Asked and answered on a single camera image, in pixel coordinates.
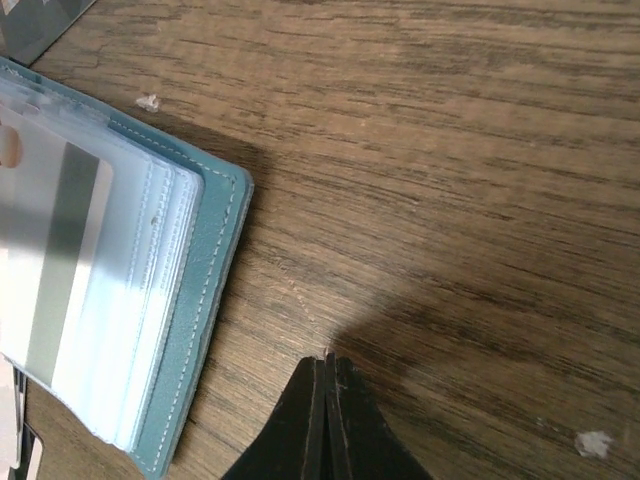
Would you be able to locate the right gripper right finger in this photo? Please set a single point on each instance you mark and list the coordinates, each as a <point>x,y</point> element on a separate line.
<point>359,443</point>

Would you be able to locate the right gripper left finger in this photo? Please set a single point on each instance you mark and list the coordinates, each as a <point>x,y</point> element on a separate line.
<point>290,445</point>

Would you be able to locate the teal card holder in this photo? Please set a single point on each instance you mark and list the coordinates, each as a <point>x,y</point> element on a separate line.
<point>129,367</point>

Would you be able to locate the white magnetic stripe card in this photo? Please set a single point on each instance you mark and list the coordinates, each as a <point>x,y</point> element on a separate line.
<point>53,200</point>

